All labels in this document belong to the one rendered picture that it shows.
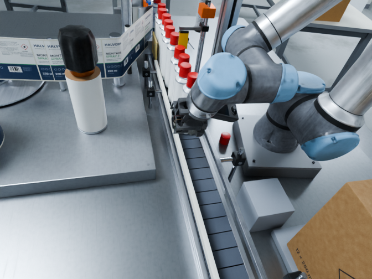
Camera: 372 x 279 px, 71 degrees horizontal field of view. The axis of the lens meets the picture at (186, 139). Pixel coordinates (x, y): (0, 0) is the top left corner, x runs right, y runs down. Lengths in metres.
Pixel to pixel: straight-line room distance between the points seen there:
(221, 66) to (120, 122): 0.49
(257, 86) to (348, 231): 0.30
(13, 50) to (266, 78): 0.76
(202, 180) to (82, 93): 0.39
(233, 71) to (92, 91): 0.41
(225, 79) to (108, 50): 0.57
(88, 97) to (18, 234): 0.37
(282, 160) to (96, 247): 0.57
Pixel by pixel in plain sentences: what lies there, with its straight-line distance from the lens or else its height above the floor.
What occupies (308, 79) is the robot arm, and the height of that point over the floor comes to 1.11.
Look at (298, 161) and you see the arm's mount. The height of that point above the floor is 0.88.
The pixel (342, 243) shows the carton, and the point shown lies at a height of 1.03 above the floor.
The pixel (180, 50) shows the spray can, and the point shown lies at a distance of 0.83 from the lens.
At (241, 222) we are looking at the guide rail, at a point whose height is 0.96.
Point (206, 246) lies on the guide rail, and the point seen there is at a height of 0.91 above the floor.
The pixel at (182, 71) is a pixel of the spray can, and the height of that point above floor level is 1.07.
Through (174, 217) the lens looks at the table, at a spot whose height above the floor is 0.83.
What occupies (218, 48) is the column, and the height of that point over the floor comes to 1.08.
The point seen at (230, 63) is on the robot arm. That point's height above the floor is 1.25.
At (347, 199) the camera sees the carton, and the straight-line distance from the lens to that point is 0.54.
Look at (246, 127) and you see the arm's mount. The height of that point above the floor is 0.88.
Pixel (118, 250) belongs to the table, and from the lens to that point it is 0.68.
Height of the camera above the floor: 1.46
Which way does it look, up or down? 46 degrees down
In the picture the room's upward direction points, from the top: 9 degrees clockwise
